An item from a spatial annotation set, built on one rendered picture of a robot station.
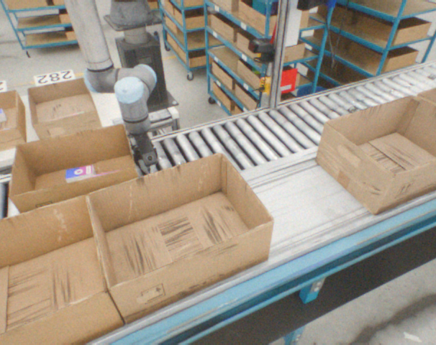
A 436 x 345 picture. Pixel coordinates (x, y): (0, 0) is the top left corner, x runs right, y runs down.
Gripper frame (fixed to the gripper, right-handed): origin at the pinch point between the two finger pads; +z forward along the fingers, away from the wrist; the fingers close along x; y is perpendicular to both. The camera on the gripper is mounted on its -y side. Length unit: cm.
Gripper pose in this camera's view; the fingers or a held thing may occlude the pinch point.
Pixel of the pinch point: (149, 172)
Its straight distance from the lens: 127.0
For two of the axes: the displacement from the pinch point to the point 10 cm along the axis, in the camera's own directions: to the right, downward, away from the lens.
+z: 0.2, 7.3, 6.8
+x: -9.1, 3.0, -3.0
